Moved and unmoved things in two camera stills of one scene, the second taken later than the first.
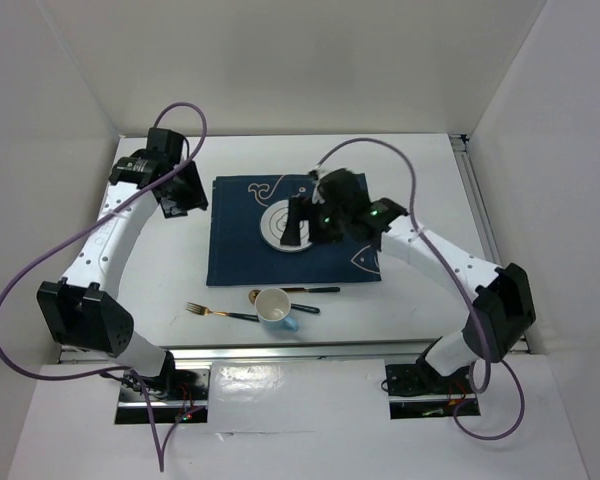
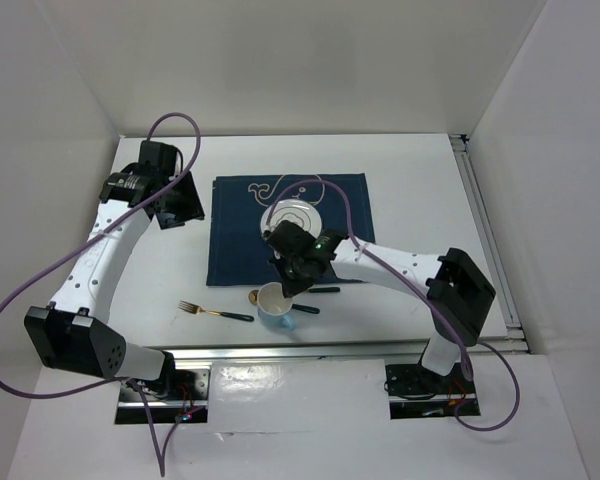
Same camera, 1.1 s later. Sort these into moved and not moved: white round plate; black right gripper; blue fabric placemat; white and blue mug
Moved: black right gripper
Not moved: white round plate; white and blue mug; blue fabric placemat
